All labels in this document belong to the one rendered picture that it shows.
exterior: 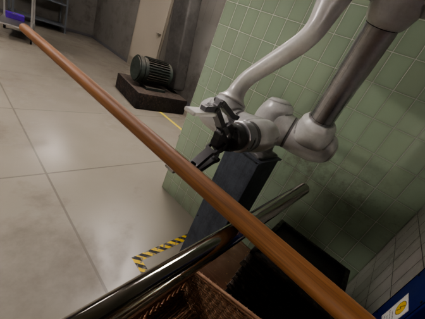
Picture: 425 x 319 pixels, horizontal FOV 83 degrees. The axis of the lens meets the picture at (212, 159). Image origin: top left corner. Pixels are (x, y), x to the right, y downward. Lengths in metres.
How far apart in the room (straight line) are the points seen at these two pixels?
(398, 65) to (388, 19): 0.61
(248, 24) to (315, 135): 1.02
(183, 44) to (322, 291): 4.52
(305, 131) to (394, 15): 0.46
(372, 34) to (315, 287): 0.78
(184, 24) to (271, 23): 3.10
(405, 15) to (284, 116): 0.50
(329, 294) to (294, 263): 0.05
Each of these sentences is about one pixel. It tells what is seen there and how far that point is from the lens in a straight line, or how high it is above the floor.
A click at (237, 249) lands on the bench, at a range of 1.26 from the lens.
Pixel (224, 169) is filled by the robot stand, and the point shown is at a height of 0.85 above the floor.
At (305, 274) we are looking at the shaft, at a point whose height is 1.20.
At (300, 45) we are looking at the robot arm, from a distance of 0.82.
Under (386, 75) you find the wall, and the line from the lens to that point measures 1.50.
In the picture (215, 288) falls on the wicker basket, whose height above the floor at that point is 0.75.
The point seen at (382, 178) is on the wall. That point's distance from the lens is 1.51.
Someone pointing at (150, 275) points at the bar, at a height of 1.17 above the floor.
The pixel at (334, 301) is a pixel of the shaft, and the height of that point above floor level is 1.20.
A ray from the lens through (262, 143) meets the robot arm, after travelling 0.71.
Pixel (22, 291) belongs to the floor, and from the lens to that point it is 1.66.
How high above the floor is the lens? 1.39
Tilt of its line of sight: 25 degrees down
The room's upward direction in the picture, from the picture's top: 24 degrees clockwise
